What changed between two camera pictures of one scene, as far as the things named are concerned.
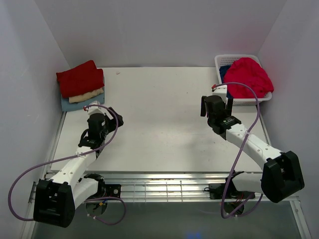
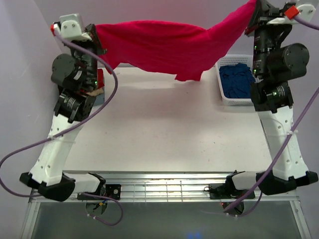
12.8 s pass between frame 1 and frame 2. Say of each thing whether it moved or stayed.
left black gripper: moved
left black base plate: stayed
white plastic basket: stayed
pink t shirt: moved
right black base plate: stayed
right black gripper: moved
